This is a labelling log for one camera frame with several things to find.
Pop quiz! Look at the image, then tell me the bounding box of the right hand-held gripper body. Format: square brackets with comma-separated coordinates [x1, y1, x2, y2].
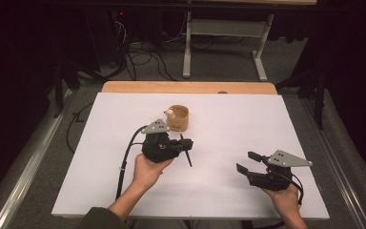
[247, 150, 314, 192]

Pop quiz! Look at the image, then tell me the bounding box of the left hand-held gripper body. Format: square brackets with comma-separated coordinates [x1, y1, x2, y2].
[140, 118, 181, 164]

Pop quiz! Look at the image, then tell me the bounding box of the dark paintbrush with gold ferrule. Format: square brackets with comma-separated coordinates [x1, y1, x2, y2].
[178, 128, 193, 168]

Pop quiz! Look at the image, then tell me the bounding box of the person's right hand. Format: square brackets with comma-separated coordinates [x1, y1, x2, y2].
[261, 185, 300, 214]

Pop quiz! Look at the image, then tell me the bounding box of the person's left hand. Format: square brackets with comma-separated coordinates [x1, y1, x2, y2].
[132, 154, 174, 191]

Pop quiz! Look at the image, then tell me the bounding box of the wooden table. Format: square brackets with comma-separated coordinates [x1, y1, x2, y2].
[101, 80, 278, 95]

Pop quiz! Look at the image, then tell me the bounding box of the black stand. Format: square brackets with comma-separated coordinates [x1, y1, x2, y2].
[51, 58, 81, 119]
[274, 67, 329, 131]

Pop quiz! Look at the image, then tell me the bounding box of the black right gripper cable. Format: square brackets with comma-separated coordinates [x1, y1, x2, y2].
[289, 173, 305, 206]

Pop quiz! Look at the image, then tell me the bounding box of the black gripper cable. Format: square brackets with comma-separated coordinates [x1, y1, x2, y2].
[114, 125, 149, 201]
[289, 173, 305, 206]

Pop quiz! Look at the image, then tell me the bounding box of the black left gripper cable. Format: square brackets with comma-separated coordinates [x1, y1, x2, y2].
[114, 125, 149, 201]

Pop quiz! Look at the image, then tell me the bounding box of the metal floor rail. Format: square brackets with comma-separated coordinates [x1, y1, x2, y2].
[299, 97, 366, 229]
[0, 89, 74, 229]

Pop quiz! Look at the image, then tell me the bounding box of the black floor cable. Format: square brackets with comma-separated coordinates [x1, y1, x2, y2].
[65, 100, 95, 156]

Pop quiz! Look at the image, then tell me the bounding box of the tangle of floor cables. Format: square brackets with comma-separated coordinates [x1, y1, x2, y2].
[112, 17, 187, 82]

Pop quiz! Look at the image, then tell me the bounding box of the white metal table frame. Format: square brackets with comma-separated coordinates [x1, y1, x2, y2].
[182, 10, 275, 82]

